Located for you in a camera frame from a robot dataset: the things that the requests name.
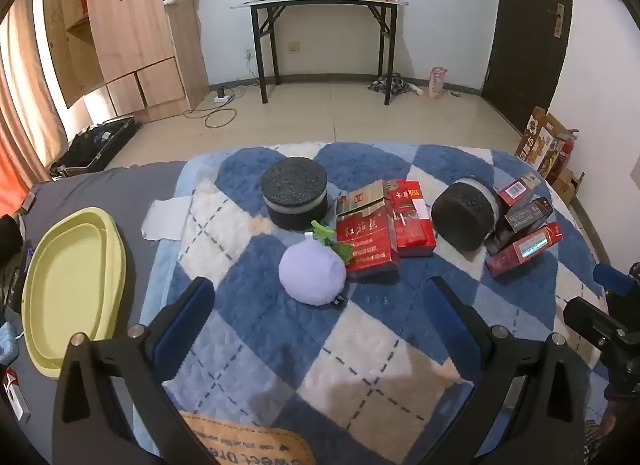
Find printed cardboard box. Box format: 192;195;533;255
514;106;577;182

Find white floor cable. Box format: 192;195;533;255
182;93;239;129

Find wooden wardrobe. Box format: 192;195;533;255
42;0;210;124

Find red box silver label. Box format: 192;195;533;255
485;222;564;279

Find white cloth piece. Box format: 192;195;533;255
141;196;194;242

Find black jacket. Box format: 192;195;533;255
0;214;27;268

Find black suitcase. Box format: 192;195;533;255
49;116;140;179

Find dark brown box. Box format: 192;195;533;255
484;196;554;254

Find black door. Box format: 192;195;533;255
480;0;574;122

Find red carton gold lid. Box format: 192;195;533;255
334;180;401;280

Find lilac plush radish green leaves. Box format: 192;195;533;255
278;220;356;306

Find orange beige curtain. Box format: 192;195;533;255
0;0;69;218

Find red box barcode label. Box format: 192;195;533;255
494;172;542;209

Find pale yellow plastic basin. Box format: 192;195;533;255
21;207;127;380

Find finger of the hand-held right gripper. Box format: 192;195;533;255
592;261;640;297
563;296;640;398

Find grey bed sheet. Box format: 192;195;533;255
0;160;193;465

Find red carton white side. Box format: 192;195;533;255
384;178;437;259

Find blue white plaid blanket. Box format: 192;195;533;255
139;142;617;465

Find beige printed mat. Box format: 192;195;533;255
179;410;316;465

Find black foam cylinder white band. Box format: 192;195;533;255
261;157;330;232
431;177;501;252

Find light blue case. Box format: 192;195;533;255
0;323;19;366

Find pile of dark clothes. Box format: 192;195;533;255
368;73;412;95

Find white red cigarette pack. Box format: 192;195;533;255
2;367;31;419

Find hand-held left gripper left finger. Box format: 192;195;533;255
52;276;216;465

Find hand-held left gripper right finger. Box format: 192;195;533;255
429;276;589;465

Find black folding table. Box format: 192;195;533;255
230;0;409;106

